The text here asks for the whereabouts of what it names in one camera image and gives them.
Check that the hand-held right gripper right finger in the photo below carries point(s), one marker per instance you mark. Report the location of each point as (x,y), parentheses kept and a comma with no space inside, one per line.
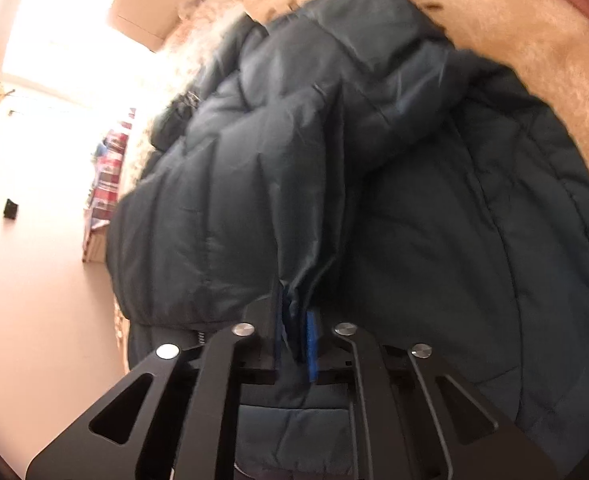
(314,345)

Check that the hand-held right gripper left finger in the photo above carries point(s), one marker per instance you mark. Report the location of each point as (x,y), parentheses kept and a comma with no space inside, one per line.
(278,340)

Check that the dark navy puffer jacket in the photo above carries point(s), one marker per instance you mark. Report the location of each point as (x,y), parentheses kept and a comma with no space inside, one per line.
(414,220)

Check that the red plaid cloth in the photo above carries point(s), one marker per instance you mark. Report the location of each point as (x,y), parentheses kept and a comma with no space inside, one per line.
(105,185)

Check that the beige leaf-patterned blanket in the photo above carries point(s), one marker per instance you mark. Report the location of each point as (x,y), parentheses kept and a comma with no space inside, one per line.
(534,60)

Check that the beige bed headboard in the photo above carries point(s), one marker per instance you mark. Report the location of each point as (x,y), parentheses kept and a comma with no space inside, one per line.
(144,5)

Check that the small black wall fixture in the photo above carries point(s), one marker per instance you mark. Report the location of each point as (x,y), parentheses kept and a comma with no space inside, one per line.
(10,208)

